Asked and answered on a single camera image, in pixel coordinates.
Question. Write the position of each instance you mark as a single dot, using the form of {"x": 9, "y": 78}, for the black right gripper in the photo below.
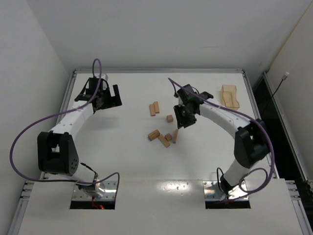
{"x": 183, "y": 117}

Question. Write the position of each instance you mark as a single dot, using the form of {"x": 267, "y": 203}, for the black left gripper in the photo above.
{"x": 110, "y": 103}

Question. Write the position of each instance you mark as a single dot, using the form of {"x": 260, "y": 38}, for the wooden block cube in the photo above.
{"x": 169, "y": 118}

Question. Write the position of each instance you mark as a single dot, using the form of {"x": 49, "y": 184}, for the long wooden block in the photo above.
{"x": 156, "y": 107}

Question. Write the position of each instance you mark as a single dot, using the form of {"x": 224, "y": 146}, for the thin wooden plank block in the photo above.
{"x": 175, "y": 135}

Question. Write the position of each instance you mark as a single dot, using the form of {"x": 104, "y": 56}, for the amber transparent plastic bin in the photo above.
{"x": 229, "y": 97}

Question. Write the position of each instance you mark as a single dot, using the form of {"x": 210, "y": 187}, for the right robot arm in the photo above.
{"x": 251, "y": 141}

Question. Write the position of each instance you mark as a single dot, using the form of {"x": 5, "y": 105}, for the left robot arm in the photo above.
{"x": 57, "y": 153}

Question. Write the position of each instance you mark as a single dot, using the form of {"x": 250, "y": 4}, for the wide wooden block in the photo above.
{"x": 153, "y": 135}

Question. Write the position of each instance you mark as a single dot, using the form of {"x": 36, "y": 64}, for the small wooden cube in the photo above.
{"x": 168, "y": 137}

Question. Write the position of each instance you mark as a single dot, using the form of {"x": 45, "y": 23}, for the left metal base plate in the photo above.
{"x": 104, "y": 191}

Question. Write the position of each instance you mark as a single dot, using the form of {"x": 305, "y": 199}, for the aluminium table frame rail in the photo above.
{"x": 160, "y": 152}

